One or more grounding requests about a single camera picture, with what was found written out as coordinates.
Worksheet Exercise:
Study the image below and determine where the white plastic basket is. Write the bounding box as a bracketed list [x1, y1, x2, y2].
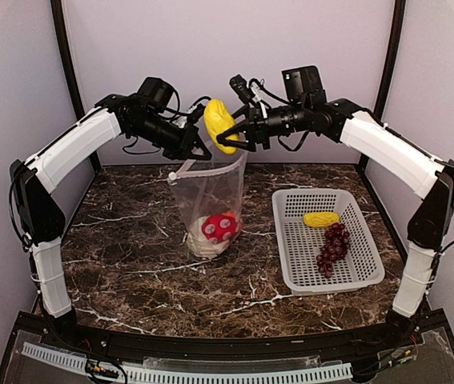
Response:
[272, 188, 385, 296]

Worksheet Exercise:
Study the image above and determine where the dark red grape bunch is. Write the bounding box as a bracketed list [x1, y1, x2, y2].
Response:
[315, 223, 351, 278]

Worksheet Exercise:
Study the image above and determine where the left black frame post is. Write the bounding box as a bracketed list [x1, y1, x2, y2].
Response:
[50, 0, 85, 118]

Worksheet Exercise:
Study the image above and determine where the white cauliflower toy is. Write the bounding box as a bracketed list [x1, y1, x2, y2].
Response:
[186, 216, 231, 259]

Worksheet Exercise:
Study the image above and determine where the clear zip top bag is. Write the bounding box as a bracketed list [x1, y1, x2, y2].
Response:
[167, 148, 247, 244]

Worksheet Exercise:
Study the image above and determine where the yellow vegetable toy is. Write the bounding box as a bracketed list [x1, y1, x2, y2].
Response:
[203, 99, 237, 155]
[303, 212, 340, 228]

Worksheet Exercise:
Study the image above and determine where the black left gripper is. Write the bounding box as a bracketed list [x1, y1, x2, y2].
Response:
[131, 112, 214, 160]

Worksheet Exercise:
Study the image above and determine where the black front rail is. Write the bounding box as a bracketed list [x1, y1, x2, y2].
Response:
[23, 314, 412, 362]

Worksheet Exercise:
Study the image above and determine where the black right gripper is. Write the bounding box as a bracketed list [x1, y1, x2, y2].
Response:
[217, 100, 309, 150]

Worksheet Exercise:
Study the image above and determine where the black frame post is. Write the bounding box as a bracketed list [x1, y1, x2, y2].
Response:
[50, 0, 85, 118]
[374, 0, 407, 118]

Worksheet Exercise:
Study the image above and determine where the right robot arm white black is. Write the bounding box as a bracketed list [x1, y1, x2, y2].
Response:
[206, 98, 454, 347]

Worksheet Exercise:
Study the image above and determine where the right black frame post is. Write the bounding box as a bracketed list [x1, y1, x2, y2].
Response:
[374, 0, 407, 118]

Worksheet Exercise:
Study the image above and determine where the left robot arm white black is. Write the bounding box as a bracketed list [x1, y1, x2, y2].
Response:
[9, 94, 211, 318]

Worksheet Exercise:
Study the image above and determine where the yellow vegetable toy front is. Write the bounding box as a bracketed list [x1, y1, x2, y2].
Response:
[203, 99, 237, 155]

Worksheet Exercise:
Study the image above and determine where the red bell pepper toy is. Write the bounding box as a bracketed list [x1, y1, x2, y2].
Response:
[201, 214, 241, 244]

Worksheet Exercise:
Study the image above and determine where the white slotted cable duct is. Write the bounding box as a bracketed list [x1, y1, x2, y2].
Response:
[21, 342, 353, 383]

